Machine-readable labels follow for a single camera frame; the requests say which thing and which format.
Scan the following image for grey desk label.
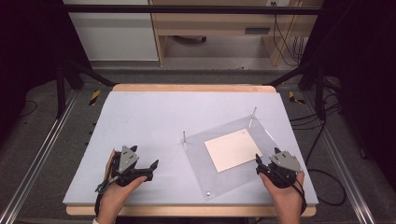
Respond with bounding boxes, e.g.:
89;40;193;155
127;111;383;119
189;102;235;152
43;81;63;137
244;27;271;35

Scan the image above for aluminium floor rail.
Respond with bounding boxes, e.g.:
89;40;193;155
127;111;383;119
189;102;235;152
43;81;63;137
302;91;378;224
0;90;79;224

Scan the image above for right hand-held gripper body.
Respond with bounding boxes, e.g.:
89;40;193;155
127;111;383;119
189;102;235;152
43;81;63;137
256;150;304;189

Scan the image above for right hand-held gripper cable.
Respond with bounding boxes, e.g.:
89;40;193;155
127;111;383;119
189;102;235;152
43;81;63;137
290;181;308;217

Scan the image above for yellow hanging cable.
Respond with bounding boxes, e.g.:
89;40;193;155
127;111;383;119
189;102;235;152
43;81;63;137
274;0;304;67

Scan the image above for yellow black tape piece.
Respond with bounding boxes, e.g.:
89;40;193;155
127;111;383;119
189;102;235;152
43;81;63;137
288;91;306;105
88;89;102;106

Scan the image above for white cabinet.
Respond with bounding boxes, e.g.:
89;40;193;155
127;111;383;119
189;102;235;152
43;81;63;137
62;0;160;63

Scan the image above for transparent acrylic plate with posts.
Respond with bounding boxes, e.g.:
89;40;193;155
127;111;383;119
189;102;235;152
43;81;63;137
181;106;281;202

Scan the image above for black frame strut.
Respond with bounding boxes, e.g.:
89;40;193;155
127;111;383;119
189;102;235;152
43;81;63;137
263;59;328;122
55;58;117;119

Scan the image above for thin black floor cable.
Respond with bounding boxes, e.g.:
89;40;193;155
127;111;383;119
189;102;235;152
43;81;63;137
19;99;39;119

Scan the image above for black looped floor cable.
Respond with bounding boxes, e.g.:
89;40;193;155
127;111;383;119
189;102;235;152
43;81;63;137
304;119;347;207

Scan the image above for cream square sheet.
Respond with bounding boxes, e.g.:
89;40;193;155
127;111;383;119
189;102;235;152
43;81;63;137
204;128;264;174

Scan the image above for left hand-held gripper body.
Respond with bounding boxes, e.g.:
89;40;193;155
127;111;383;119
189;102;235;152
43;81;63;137
110;145;154;188

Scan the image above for person's right hand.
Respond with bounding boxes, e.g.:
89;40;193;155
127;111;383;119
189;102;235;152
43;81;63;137
259;172;306;219

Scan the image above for wooden table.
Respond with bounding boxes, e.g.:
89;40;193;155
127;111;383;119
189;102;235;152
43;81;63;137
65;83;318;218

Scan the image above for black hanging wall cables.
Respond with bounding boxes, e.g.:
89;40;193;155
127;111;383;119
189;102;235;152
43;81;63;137
273;13;306;67

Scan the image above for person's left hand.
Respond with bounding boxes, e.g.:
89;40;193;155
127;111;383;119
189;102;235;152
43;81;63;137
98;149;149;217

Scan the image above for black horizontal frame bar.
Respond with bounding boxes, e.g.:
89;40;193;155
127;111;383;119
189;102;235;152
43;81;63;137
60;4;325;16

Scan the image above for light wooden desk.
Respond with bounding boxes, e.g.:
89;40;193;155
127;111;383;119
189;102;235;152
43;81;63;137
148;0;325;67

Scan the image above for white table cover board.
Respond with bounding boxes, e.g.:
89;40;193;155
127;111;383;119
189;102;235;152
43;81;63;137
62;91;319;206

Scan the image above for black curtain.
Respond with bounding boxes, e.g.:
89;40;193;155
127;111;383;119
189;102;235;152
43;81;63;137
0;0;92;144
300;0;396;190

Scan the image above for black floor cable bundle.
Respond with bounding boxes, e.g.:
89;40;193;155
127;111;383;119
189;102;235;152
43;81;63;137
289;92;342;132

